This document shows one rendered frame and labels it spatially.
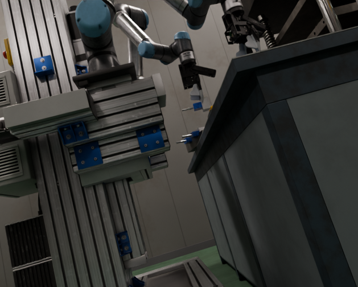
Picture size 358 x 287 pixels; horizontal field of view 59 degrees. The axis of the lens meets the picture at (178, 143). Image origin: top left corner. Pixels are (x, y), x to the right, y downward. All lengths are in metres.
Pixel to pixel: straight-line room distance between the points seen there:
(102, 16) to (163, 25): 3.41
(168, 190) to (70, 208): 2.59
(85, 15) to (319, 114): 0.80
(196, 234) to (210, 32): 2.63
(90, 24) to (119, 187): 0.64
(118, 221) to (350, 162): 0.90
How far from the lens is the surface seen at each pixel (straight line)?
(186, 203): 3.85
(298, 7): 2.37
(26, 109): 1.12
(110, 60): 1.27
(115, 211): 1.36
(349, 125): 0.87
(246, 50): 1.31
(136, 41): 1.64
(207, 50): 4.43
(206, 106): 1.49
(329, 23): 1.93
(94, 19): 1.19
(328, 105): 0.86
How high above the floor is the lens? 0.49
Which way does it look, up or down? 11 degrees up
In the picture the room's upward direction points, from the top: 16 degrees counter-clockwise
